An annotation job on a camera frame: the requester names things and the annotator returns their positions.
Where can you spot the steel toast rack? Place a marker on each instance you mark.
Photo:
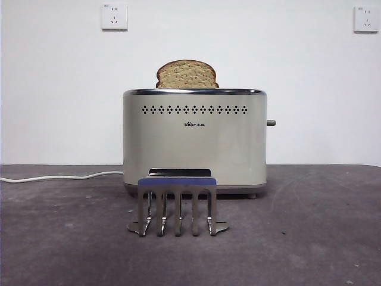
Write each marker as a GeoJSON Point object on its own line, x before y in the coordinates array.
{"type": "Point", "coordinates": [178, 186]}

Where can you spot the grey toaster lever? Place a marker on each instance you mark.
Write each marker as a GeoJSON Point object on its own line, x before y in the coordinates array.
{"type": "Point", "coordinates": [271, 122]}

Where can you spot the brown-crusted bread slice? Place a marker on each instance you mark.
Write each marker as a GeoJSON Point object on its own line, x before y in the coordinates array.
{"type": "Point", "coordinates": [187, 74]}

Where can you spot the white wall socket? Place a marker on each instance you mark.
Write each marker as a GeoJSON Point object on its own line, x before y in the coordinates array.
{"type": "Point", "coordinates": [114, 17]}
{"type": "Point", "coordinates": [365, 19]}

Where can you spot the cream and steel toaster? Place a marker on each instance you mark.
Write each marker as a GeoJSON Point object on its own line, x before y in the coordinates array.
{"type": "Point", "coordinates": [193, 143]}

